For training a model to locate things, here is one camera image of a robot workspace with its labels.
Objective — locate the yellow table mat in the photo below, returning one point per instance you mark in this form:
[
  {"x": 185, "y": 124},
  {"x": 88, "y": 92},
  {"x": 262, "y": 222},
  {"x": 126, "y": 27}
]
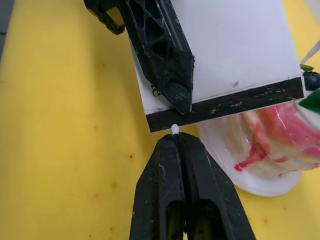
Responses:
[{"x": 62, "y": 125}]

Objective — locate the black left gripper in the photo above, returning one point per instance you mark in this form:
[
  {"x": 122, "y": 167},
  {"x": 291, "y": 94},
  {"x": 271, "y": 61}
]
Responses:
[{"x": 105, "y": 12}]

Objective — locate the white-tipped match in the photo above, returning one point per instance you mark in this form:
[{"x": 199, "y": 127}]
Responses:
[{"x": 175, "y": 129}]

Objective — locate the green leaf cake decoration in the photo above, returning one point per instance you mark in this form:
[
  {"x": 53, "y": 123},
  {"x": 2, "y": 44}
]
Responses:
[{"x": 312, "y": 102}]

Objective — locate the pink and white cake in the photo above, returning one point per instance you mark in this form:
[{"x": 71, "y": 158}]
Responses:
[{"x": 282, "y": 140}]

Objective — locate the white candle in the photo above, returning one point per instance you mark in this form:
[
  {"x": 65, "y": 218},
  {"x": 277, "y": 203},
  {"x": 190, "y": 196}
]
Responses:
[{"x": 311, "y": 53}]

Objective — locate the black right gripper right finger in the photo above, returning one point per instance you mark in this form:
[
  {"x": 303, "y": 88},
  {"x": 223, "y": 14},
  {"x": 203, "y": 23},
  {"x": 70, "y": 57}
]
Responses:
[{"x": 212, "y": 190}]

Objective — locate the white matchbox with black striker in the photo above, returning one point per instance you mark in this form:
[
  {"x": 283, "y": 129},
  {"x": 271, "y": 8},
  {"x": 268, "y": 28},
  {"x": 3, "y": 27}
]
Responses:
[{"x": 237, "y": 50}]

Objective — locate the dark berry cake decoration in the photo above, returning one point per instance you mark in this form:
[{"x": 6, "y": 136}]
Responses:
[{"x": 312, "y": 81}]

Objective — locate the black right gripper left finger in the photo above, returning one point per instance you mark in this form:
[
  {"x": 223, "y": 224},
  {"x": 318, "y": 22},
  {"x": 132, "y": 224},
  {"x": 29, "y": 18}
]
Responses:
[{"x": 155, "y": 190}]

